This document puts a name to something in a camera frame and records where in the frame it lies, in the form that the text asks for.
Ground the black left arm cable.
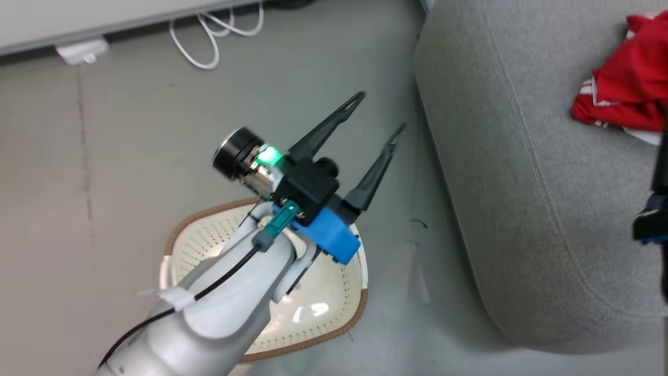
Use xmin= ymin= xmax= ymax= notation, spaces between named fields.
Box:
xmin=98 ymin=203 xmax=301 ymax=369

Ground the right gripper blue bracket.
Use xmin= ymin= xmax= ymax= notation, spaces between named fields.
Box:
xmin=633 ymin=112 xmax=668 ymax=246

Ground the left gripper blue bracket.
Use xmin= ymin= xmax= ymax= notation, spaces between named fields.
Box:
xmin=212 ymin=91 xmax=407 ymax=266

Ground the white looped floor cable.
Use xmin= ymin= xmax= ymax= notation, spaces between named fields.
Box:
xmin=168 ymin=0 xmax=265 ymax=71

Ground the grey fabric sofa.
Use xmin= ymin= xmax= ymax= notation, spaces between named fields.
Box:
xmin=413 ymin=0 xmax=668 ymax=356

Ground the white power adapter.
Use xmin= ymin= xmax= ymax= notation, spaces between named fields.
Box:
xmin=55 ymin=37 xmax=110 ymax=66

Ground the red jersey with white stripes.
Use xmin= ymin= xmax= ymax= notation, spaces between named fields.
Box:
xmin=571 ymin=13 xmax=668 ymax=146

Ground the beige perforated laundry basket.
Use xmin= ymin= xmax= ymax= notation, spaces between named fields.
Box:
xmin=159 ymin=197 xmax=369 ymax=362

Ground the white cable label tag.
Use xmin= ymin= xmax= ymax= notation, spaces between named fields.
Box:
xmin=138 ymin=286 xmax=197 ymax=313

